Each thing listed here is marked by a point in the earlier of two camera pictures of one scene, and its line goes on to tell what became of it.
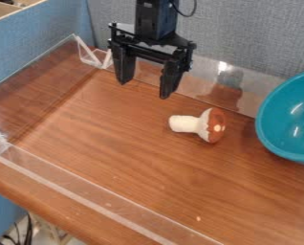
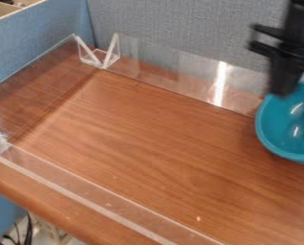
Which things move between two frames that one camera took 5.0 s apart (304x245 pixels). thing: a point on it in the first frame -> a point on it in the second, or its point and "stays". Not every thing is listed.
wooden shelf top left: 0,10 stays
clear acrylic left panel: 24,96 stays
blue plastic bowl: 286,121 stays
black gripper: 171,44 -> 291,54
